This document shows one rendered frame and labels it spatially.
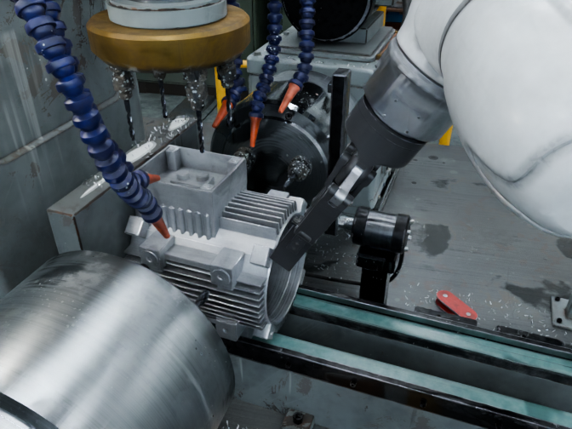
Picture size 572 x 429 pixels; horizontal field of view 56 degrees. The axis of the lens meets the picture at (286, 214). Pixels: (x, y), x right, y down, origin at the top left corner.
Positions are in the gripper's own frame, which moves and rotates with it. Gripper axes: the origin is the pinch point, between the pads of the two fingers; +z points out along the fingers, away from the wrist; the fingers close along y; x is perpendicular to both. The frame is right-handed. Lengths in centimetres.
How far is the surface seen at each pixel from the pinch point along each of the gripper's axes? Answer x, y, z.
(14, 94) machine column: -38.3, 0.8, 6.0
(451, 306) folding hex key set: 31.2, -29.2, 15.0
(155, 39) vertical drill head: -23.5, 2.3, -12.8
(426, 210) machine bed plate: 24, -63, 21
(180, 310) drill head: -5.9, 17.3, -0.1
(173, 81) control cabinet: -126, -293, 185
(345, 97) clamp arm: -5.4, -18.2, -10.3
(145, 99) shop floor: -135, -282, 205
